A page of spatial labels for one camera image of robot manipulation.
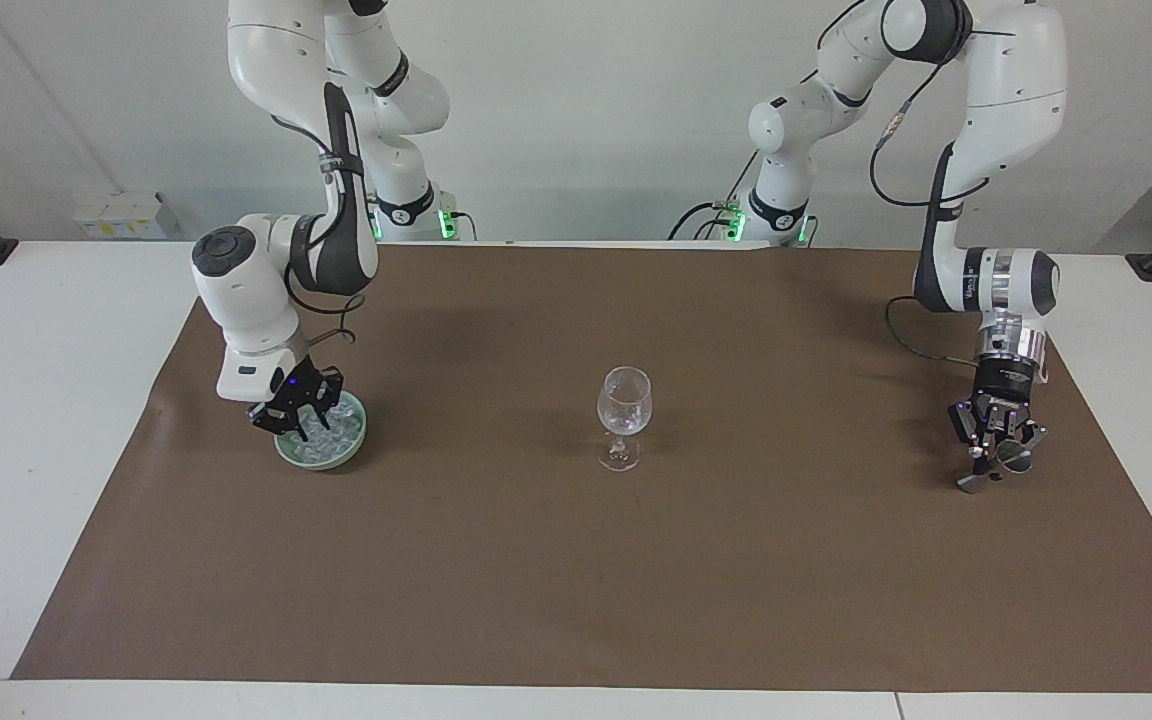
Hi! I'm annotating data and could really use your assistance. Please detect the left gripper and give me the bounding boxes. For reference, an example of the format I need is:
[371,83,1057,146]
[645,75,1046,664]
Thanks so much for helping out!
[947,355,1050,494]

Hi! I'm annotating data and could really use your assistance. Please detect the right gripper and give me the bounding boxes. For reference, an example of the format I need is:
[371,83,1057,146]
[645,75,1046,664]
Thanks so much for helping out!
[249,355,346,439]

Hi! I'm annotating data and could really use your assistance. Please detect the clear ice cubes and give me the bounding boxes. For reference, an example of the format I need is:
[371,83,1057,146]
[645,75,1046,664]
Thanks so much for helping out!
[286,398,363,463]

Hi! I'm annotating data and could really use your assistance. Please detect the clear wine glass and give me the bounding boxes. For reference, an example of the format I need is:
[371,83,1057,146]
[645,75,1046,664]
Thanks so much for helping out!
[595,366,655,473]

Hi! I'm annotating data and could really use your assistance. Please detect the green ceramic bowl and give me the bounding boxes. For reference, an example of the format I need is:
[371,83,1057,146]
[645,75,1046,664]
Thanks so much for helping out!
[273,389,370,473]

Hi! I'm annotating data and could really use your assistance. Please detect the black cable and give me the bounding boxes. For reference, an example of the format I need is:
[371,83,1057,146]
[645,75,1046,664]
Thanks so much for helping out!
[667,148,761,243]
[868,55,993,210]
[883,295,983,367]
[284,288,369,347]

